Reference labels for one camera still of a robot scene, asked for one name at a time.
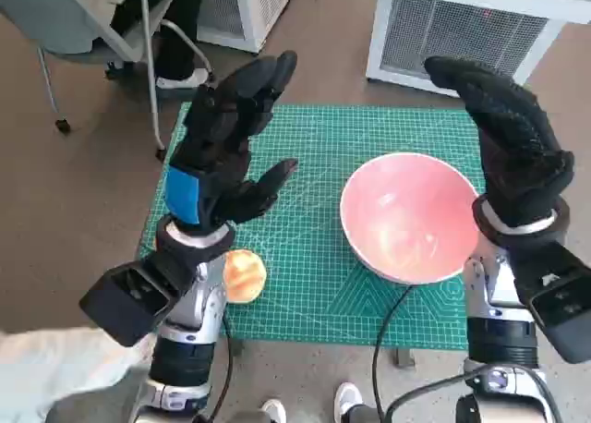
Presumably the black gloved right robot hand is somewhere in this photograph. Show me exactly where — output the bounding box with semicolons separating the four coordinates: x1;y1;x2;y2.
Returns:
423;55;576;228

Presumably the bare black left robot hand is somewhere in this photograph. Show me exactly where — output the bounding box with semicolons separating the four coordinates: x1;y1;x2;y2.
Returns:
163;49;300;234

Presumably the pink bowl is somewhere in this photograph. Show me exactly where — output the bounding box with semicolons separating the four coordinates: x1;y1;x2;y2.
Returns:
340;152;481;285

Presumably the round toy bread bun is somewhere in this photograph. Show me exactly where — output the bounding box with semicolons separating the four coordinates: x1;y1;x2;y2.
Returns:
223;250;268;303

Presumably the person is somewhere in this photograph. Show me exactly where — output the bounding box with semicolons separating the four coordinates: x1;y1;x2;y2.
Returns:
109;0;210;91

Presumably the large white grille cabinet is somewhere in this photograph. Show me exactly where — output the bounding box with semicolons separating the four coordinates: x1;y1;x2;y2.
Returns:
365;0;591;97

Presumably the green cutting mat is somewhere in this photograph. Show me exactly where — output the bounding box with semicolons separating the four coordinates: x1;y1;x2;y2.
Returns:
139;102;486;351

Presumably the small white grille cabinet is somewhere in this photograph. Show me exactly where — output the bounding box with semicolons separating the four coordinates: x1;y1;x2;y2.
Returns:
196;0;302;54

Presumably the grey chair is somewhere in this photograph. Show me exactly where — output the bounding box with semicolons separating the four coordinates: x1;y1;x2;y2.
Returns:
0;0;214;162

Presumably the person's white shoe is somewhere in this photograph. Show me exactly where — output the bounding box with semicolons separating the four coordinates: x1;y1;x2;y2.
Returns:
333;381;364;420
260;398;288;423

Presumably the white cloth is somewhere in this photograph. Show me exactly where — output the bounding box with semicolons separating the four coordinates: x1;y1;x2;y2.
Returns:
0;325;156;423

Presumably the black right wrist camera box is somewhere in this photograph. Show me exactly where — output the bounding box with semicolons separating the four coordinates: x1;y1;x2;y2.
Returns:
510;242;591;365

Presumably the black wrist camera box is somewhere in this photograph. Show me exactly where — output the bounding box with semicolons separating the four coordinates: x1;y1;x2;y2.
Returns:
510;242;591;365
78;260;187;348

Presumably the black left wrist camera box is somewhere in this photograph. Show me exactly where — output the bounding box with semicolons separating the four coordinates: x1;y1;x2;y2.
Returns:
78;260;187;348

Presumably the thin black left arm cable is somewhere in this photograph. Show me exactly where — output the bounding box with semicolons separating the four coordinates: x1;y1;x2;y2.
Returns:
202;314;235;417

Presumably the long black robot cable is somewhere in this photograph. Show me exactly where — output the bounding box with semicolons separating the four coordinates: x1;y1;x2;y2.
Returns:
370;282;419;423

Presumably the looped black robot cable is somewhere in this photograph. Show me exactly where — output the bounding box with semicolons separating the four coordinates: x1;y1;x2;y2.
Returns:
385;366;563;423

